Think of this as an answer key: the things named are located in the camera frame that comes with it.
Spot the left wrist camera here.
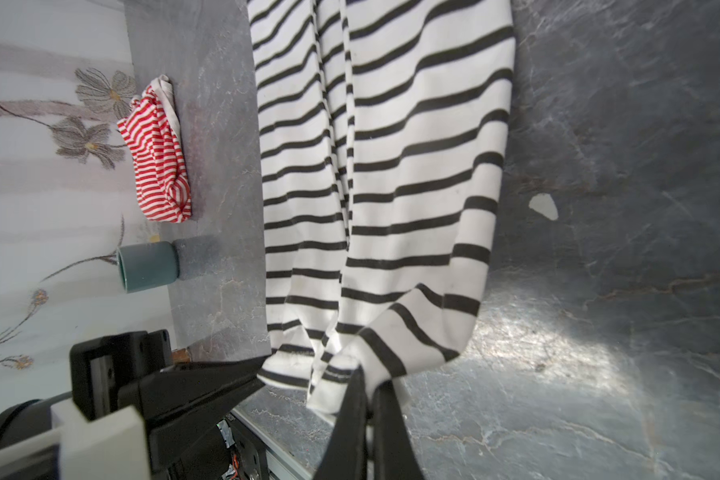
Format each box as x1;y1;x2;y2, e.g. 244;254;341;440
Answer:
0;398;152;480

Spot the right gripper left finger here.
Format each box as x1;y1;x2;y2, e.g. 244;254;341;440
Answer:
313;369;368;480

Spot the red white striped tank top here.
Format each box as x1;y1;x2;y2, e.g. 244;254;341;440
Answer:
117;75;192;223

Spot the black white striped tank top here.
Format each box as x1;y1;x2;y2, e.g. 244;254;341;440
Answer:
247;1;516;417

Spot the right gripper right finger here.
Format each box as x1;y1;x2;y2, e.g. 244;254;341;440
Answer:
371;381;424;480

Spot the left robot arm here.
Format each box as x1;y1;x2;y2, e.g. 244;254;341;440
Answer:
0;330;265;479

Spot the teal ceramic cup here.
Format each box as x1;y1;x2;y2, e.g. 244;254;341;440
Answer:
116;241;179;293

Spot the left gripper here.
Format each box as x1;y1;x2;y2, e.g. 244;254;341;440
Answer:
69;329;268;474

